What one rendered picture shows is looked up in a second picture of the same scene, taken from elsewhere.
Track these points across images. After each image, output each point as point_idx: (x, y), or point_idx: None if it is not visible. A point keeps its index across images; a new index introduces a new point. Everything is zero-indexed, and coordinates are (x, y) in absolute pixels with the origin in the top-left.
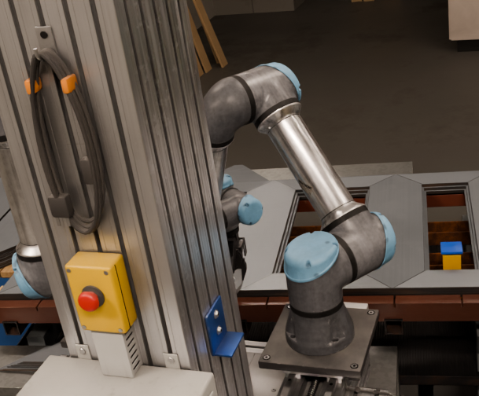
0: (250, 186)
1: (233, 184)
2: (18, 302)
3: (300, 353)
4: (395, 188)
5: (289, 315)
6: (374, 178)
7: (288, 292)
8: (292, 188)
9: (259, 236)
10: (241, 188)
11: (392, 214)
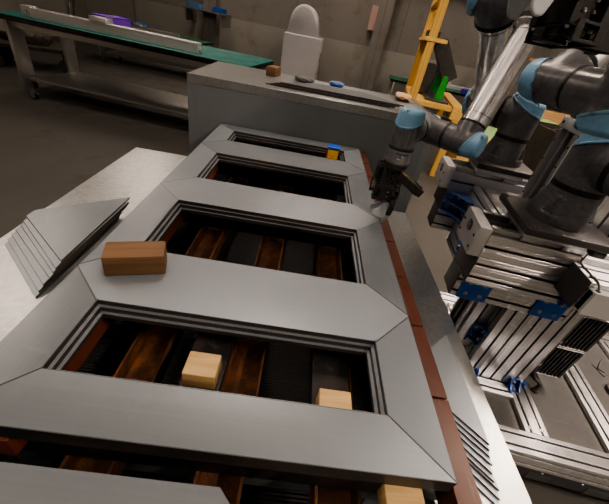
0: (164, 196)
1: (146, 205)
2: (447, 437)
3: (520, 166)
4: (228, 147)
5: (520, 149)
6: (203, 148)
7: (529, 132)
8: (193, 178)
9: (289, 202)
10: (163, 201)
11: (269, 155)
